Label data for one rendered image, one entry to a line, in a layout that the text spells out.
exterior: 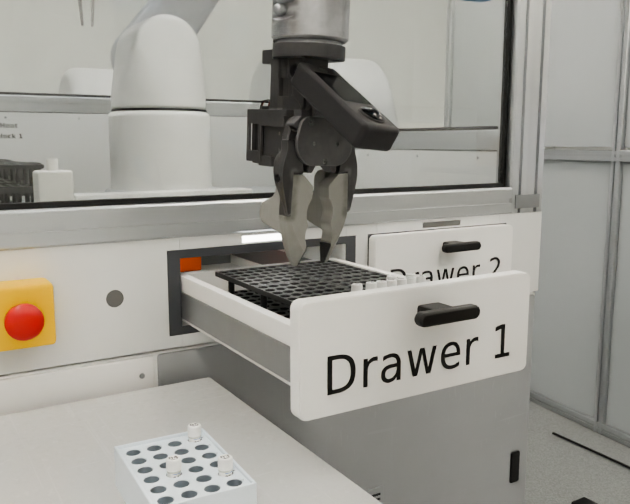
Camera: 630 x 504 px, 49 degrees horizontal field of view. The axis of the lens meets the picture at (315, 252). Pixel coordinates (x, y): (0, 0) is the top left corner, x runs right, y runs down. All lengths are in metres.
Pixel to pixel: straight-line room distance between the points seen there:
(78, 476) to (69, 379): 0.22
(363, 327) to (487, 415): 0.69
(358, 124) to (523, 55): 0.69
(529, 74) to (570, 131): 1.58
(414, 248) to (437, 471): 0.40
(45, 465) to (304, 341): 0.28
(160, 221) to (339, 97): 0.36
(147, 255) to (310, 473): 0.37
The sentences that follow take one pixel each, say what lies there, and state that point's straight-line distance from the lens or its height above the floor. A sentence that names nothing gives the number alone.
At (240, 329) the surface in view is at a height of 0.87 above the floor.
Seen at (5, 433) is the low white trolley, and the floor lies 0.76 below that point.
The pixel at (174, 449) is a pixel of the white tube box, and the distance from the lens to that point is 0.66.
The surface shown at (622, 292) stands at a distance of 2.70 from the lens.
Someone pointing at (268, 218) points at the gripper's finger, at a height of 0.99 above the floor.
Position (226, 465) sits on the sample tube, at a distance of 0.60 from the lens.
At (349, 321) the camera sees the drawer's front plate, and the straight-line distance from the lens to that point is 0.64.
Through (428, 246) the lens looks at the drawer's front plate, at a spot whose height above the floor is 0.91.
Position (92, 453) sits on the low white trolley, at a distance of 0.76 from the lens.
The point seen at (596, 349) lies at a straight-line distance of 2.82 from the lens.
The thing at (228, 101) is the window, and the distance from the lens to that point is 0.95.
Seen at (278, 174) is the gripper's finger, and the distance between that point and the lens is 0.66.
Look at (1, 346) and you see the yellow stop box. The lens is 0.84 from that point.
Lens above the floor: 1.07
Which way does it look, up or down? 9 degrees down
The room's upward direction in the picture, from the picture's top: straight up
